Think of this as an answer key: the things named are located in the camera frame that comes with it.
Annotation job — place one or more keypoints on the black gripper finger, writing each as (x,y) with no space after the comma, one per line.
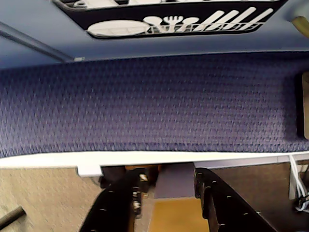
(113,207)
(229,210)

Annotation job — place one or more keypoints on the yellow wooden plank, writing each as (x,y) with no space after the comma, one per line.
(176,215)

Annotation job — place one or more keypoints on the dark tube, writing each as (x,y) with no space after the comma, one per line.
(12,215)

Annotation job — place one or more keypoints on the blue woven floor mat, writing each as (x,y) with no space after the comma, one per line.
(144,108)

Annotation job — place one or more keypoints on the brown block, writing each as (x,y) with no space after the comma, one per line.
(304,106)

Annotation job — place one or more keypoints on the blue toy kitchen unit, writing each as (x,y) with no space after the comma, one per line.
(217,48)

